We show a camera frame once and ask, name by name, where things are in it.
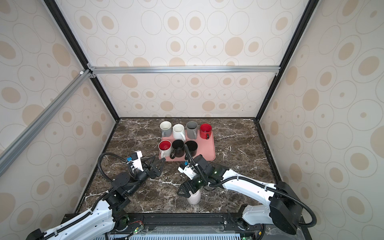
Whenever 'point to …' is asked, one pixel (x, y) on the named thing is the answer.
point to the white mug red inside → (164, 148)
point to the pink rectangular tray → (206, 147)
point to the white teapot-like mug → (178, 131)
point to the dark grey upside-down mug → (192, 128)
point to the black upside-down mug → (178, 150)
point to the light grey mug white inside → (166, 127)
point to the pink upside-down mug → (195, 198)
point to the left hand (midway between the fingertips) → (163, 158)
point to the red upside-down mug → (205, 130)
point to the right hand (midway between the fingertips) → (184, 188)
